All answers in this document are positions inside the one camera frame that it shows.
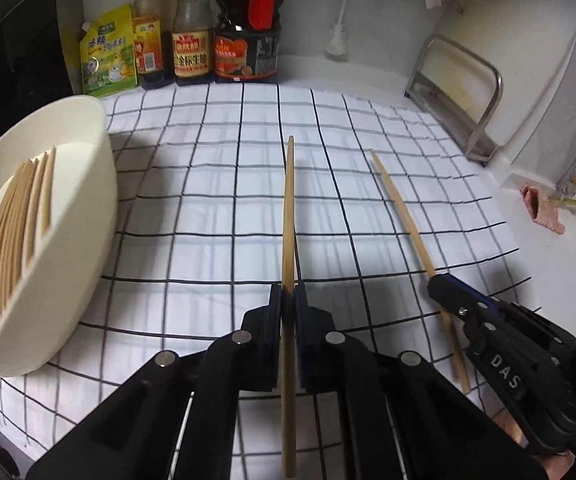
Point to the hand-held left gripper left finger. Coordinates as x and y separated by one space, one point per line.
268 320

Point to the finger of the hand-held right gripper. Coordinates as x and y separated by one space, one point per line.
450 297
518 317

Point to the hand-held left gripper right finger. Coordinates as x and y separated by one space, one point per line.
305 320

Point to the long wooden chopstick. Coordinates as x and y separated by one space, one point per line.
403 211
288 210

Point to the large cream round bowl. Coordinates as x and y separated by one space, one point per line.
83 240

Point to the pile of wooden chopsticks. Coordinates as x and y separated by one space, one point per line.
3 245

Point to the person's right hand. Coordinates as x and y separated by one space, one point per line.
508 422

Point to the pink knitted cloth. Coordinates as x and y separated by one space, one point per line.
543 212

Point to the white black-checked cloth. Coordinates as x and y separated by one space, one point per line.
208 185

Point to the metal cutting board rack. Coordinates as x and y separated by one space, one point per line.
495 90

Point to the white cutting board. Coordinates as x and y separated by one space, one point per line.
533 60

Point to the large red-capped dark sauce bottle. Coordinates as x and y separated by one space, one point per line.
243 55

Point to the yellow-capped soy sauce bottle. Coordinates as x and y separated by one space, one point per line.
193 55

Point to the white dish brush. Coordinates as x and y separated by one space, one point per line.
335 42

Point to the yellow-capped vinegar bottle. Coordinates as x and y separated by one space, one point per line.
150 55

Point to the yellow seasoning pouch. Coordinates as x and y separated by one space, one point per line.
110 60

